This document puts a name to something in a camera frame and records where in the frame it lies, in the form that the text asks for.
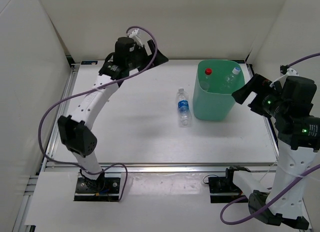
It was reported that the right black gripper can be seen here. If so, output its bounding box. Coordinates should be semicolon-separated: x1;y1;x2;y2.
231;73;288;118

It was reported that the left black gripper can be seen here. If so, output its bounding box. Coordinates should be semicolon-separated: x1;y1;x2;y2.
127;40;169;74

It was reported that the clear unlabelled plastic bottle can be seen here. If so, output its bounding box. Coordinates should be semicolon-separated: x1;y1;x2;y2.
220;67;241;92

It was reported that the red label plastic bottle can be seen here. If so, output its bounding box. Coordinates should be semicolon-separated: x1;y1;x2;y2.
199;68;213;91

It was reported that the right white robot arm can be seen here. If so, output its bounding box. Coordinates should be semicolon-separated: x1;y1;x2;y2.
224;68;320;230

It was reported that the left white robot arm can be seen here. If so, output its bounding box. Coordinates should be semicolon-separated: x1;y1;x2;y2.
57;26;169;192

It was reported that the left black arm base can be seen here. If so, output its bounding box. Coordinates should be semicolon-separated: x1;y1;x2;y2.
73;173;121;202

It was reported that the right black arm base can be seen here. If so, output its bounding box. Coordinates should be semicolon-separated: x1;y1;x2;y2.
202;165;250;204

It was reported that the green plastic bin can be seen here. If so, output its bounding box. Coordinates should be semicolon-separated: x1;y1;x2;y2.
192;59;245;121

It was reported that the blue label water bottle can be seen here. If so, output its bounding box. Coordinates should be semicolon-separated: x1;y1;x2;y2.
176;87;192;127

